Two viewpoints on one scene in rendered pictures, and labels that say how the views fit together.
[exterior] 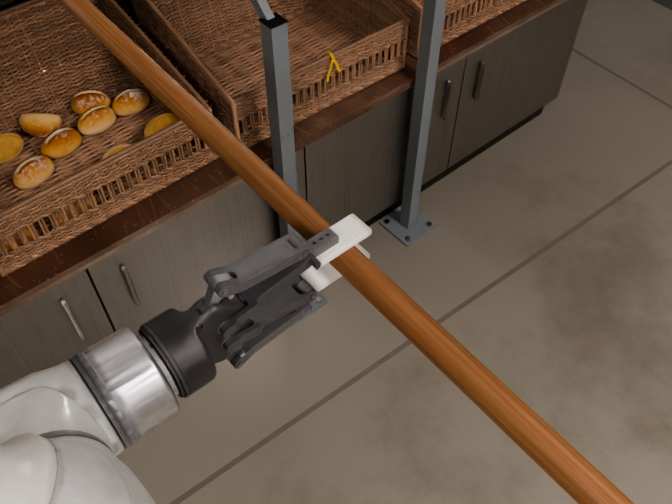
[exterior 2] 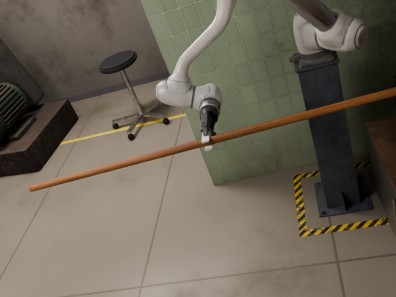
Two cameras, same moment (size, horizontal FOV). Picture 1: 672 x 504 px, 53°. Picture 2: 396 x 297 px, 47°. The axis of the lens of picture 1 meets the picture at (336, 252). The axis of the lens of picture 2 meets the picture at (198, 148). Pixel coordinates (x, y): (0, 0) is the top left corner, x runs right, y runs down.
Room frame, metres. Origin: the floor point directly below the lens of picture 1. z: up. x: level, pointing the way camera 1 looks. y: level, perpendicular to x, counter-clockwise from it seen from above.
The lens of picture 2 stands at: (1.61, -0.87, 2.08)
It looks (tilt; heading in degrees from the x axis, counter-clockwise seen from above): 32 degrees down; 145
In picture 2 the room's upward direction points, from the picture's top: 22 degrees counter-clockwise
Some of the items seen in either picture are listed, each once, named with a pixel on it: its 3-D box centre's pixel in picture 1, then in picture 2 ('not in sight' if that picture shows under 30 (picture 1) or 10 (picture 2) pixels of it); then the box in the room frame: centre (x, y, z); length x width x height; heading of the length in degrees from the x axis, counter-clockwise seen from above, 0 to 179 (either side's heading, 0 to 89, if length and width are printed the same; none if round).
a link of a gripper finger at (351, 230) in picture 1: (335, 240); (205, 137); (0.43, 0.00, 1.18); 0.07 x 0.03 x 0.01; 130
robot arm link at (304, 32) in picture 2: not in sight; (310, 27); (0.31, 0.94, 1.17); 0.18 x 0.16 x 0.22; 171
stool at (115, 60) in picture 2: not in sight; (128, 92); (-2.06, 1.14, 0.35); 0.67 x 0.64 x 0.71; 132
